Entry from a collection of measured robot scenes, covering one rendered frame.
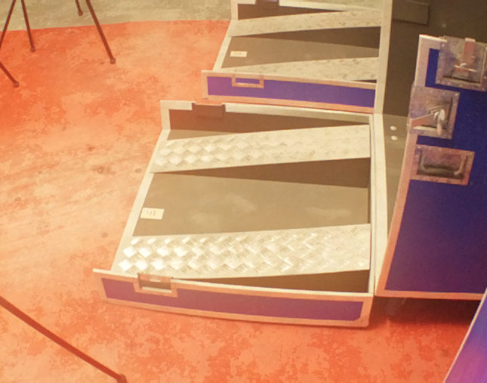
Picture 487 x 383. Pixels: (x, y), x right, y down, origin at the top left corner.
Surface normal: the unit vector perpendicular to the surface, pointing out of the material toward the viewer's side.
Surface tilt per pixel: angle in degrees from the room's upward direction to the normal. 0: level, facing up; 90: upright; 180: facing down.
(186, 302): 90
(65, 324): 0
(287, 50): 2
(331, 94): 90
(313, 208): 2
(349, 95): 90
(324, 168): 90
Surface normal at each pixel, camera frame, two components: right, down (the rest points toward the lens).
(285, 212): -0.04, -0.76
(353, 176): -0.15, 0.64
